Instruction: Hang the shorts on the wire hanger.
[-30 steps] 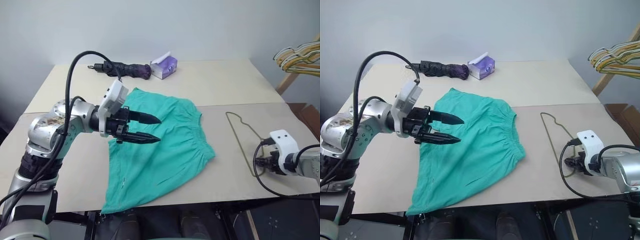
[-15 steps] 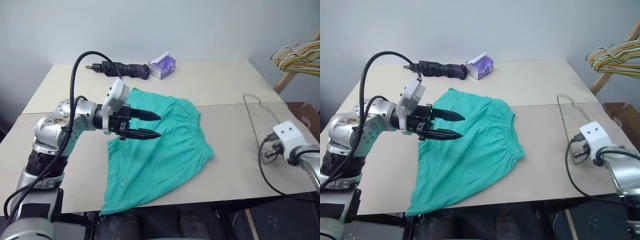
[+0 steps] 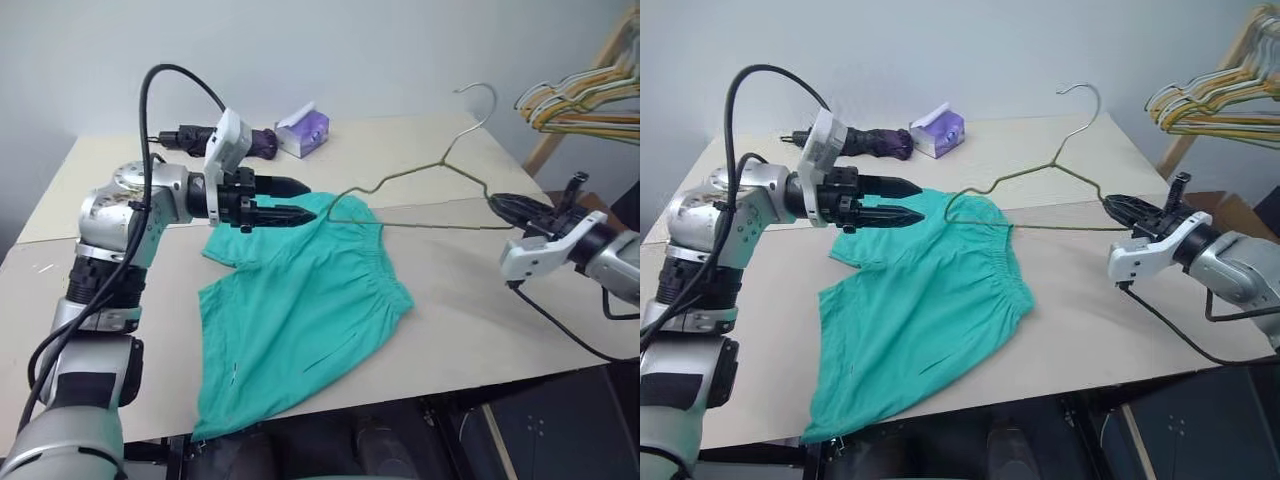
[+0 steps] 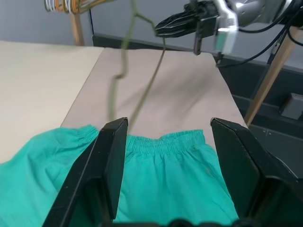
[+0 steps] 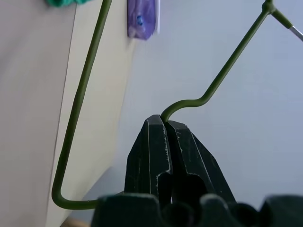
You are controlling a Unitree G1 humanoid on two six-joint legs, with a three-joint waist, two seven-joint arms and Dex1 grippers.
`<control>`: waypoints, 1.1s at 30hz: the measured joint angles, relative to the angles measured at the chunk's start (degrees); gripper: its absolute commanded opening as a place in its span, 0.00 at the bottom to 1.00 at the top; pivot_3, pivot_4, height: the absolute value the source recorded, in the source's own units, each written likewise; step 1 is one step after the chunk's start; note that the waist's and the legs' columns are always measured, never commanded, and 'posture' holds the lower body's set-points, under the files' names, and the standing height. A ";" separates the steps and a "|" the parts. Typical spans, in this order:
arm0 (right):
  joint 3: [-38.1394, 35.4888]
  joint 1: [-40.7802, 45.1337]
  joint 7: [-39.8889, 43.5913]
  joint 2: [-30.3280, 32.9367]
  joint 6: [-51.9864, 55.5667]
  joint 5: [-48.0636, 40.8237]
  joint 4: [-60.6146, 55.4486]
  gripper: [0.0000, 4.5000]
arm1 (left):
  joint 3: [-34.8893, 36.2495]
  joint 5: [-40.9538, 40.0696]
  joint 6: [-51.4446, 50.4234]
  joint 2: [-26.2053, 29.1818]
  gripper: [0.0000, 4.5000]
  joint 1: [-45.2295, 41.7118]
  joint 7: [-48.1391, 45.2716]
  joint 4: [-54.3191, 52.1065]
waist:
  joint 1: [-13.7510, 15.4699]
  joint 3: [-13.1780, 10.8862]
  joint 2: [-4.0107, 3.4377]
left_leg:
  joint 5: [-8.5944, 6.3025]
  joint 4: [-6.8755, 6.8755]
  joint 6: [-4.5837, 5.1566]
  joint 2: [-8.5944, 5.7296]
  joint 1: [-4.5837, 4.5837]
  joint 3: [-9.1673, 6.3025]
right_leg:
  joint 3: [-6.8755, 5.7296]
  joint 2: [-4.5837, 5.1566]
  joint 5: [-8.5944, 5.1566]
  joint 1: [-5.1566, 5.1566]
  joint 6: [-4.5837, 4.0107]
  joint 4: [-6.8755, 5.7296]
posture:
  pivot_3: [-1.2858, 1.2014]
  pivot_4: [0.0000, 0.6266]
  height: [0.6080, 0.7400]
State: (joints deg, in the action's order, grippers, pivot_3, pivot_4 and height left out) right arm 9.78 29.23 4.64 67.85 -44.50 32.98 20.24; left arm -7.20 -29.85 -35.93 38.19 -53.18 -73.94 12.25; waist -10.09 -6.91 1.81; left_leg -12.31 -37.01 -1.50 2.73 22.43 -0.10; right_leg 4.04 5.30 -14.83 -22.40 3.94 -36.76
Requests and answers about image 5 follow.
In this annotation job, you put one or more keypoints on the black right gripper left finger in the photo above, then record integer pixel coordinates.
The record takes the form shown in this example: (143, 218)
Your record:
(146, 156)

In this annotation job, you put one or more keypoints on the teal green cloth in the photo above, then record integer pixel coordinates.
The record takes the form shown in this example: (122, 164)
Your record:
(62, 2)

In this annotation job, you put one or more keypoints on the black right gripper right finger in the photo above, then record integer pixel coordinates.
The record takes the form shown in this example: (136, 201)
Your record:
(189, 151)

